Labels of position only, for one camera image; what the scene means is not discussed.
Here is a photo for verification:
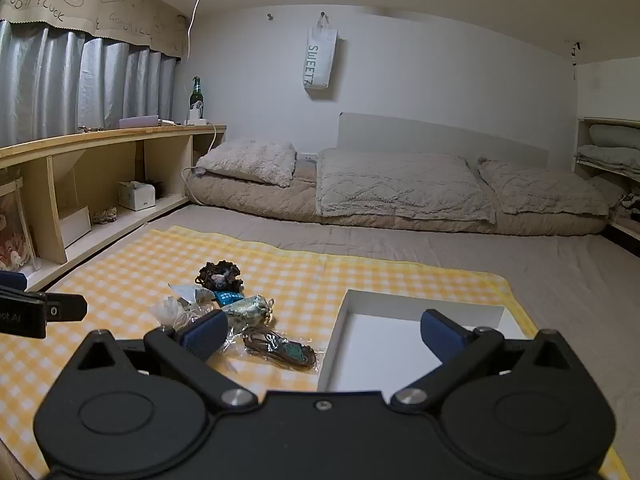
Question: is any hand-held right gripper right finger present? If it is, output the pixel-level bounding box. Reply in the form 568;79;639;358
390;309;583;413

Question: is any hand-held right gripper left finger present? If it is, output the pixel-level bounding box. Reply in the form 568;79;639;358
64;309;255;413

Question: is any clear bag with white item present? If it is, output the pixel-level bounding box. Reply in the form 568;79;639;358
148;296;202;332

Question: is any white snack packet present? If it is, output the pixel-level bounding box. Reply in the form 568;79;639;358
168;282;216;307

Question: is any floral fabric pouch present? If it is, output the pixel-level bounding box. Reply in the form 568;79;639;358
220;294;275;329

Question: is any white shallow box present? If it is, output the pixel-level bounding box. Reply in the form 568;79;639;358
317;289;528;393

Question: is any dark knitted scrunchie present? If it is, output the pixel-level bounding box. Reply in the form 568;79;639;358
196;260;244;292

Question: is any brown cord necklace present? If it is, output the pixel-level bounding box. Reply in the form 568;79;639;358
225;325;321;374

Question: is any framed picture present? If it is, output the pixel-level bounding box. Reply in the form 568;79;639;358
0;176;39;274

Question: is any white storage box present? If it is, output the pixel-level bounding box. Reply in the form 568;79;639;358
58;205;92;249

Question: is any yellow checked mat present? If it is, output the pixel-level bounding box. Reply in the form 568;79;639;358
0;225;632;480

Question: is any white tissue box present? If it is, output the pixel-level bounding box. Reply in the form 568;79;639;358
117;180;156;211

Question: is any grey bed sheet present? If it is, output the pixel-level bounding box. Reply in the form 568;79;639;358
150;200;640;480

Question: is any brown quilted duvet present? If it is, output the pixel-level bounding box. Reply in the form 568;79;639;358
185;162;612;237

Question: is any beige folded blanket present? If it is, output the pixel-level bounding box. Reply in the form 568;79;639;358
316;147;497;225

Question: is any wooden low shelf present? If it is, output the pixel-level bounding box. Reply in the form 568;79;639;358
0;123;227;292

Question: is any beige fluffy pillow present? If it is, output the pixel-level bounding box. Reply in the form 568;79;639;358
196;139;298;189

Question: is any pale pink box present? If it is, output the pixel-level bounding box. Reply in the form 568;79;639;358
118;115;161;130

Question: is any grey curtain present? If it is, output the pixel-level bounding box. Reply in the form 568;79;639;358
0;20;181;148

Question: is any folded grey bedding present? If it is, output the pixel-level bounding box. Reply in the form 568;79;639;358
588;124;640;150
575;144;640;179
589;175;632;211

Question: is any green glass bottle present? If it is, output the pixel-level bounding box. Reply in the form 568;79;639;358
189;76;205;124

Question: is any white side shelf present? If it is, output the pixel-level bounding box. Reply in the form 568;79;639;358
570;117;640;247

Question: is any beige doodle valance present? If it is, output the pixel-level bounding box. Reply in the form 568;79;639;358
0;0;189;59

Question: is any white paper shopping bag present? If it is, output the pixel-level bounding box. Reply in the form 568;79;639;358
304;12;339;92

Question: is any white charging cable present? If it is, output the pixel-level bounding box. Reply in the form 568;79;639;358
181;124;219;196

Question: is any white hanging cable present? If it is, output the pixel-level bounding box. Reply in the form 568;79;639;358
185;0;204;59

